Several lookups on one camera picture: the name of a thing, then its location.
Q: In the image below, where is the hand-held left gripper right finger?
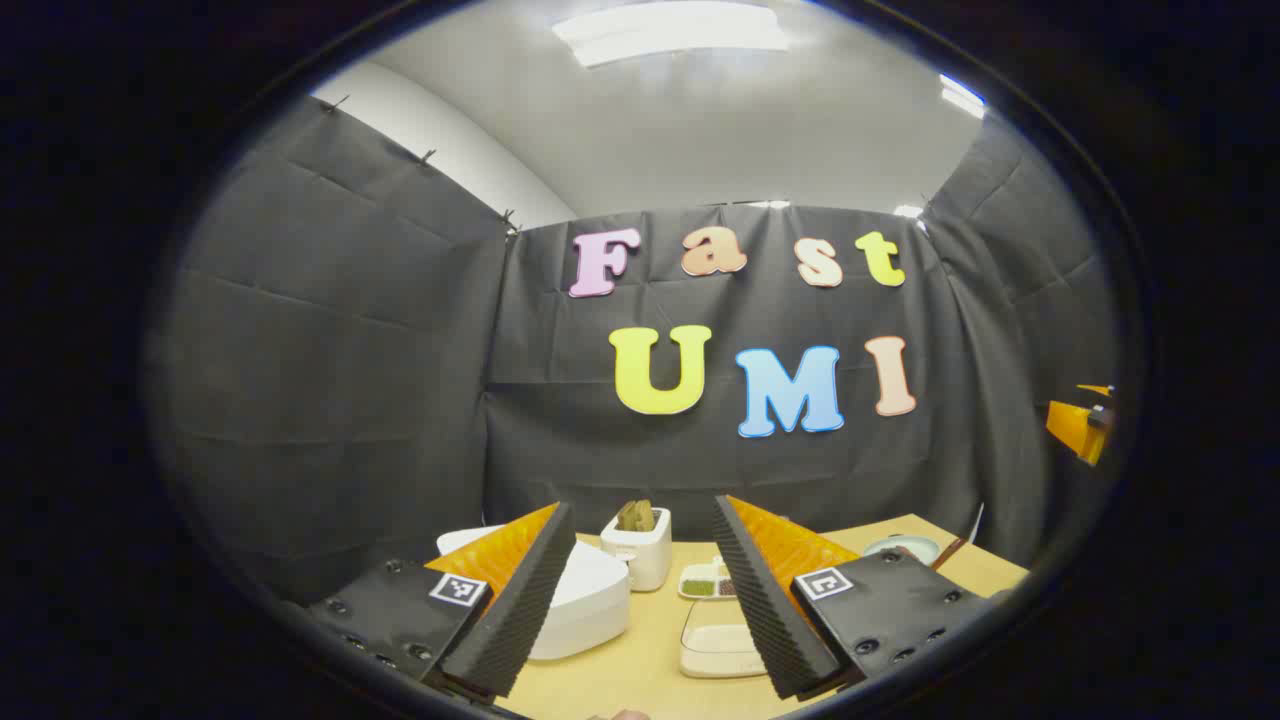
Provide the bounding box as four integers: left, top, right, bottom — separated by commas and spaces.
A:
712, 494, 996, 701

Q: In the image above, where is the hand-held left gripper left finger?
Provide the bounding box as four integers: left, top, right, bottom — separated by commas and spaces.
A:
305, 502, 578, 699

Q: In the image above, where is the clear container of rice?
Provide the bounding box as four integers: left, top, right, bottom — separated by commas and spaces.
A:
680, 598, 771, 679

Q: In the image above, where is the white rice cooker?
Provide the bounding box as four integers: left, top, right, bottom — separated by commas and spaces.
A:
437, 525, 631, 661

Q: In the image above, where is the white chopstick holder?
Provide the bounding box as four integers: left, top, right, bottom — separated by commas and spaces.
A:
600, 507, 673, 593

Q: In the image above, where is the white divided dish of beans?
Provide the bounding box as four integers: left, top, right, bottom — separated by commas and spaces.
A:
678, 558, 737, 601

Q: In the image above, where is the pale green plate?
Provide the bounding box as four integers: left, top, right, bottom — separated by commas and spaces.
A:
864, 535, 942, 567

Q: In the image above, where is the black backdrop cloth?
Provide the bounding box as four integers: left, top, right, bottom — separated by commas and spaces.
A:
150, 95, 1121, 601

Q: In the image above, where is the small ceiling light panel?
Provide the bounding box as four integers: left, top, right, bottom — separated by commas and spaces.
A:
938, 73, 988, 119

